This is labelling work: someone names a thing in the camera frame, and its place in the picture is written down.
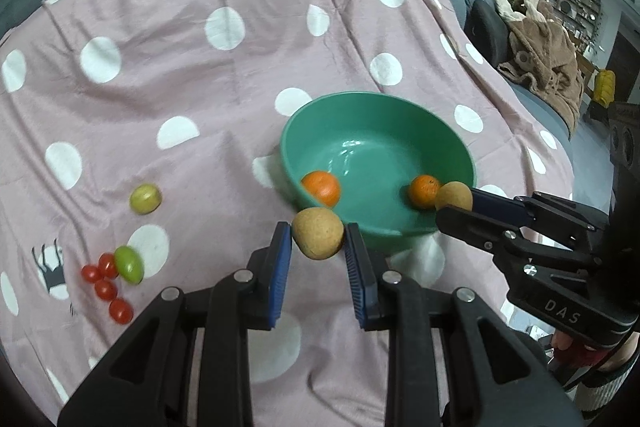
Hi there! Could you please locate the black cushion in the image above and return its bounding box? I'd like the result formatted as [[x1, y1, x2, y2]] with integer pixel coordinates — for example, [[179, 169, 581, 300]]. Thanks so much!
[[464, 0, 511, 68]]

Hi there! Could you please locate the green bowl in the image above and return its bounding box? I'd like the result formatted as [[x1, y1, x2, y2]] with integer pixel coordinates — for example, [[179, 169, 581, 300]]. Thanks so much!
[[279, 92, 477, 253]]

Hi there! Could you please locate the person's right forearm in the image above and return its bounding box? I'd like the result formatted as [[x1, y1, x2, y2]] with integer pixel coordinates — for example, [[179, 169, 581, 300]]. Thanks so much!
[[574, 334, 640, 420]]

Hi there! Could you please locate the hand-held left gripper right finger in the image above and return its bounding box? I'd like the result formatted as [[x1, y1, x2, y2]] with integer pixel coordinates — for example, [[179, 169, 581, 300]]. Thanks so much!
[[345, 222, 583, 427]]

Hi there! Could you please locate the orange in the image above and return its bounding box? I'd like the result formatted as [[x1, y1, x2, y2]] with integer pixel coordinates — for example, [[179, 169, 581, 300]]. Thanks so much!
[[409, 175, 443, 209], [301, 171, 342, 208]]

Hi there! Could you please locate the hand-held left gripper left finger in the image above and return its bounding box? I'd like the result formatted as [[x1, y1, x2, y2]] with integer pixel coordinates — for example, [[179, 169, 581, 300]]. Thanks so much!
[[57, 222, 293, 427]]

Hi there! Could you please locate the wall shelf unit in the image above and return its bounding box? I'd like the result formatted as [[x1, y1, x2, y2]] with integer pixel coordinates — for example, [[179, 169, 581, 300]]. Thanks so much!
[[537, 0, 603, 38]]

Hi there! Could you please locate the pink polka dot blanket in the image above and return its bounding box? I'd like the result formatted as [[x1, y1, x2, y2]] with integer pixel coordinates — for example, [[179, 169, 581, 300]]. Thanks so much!
[[0, 0, 576, 413]]

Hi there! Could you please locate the yellow bag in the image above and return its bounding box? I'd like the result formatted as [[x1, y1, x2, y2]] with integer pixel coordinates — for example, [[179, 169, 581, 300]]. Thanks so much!
[[592, 69, 615, 108]]

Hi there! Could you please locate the oval green fruit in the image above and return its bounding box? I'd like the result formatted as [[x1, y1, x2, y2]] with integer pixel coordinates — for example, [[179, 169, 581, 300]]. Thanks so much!
[[114, 246, 146, 284]]

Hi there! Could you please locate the round tan fruit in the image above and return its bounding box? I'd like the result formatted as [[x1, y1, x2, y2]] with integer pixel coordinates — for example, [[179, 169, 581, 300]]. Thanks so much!
[[435, 181, 473, 212], [291, 207, 346, 261]]

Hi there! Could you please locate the round green fruit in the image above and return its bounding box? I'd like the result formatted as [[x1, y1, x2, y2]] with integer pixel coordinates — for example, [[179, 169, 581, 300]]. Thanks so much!
[[130, 184, 162, 214]]

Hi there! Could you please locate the brown fleece robe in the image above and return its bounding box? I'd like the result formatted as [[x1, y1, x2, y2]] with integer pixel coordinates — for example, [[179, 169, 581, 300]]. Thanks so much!
[[497, 0, 586, 132]]

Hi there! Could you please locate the person's right hand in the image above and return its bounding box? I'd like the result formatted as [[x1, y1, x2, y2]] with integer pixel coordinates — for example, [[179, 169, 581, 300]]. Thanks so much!
[[551, 331, 611, 370]]

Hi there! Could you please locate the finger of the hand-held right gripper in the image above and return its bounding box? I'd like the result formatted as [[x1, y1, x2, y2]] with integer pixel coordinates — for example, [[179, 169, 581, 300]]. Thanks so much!
[[469, 188, 613, 235], [434, 204, 603, 288]]

